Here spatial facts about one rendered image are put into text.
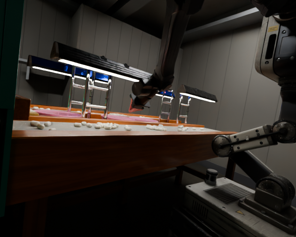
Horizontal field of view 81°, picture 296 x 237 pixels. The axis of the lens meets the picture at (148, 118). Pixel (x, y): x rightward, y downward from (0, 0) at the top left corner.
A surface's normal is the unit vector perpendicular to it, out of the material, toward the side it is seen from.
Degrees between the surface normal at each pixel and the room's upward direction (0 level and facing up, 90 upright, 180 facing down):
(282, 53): 90
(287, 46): 90
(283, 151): 90
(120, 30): 90
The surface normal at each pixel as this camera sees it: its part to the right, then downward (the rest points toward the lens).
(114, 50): 0.58, 0.15
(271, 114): -0.80, -0.07
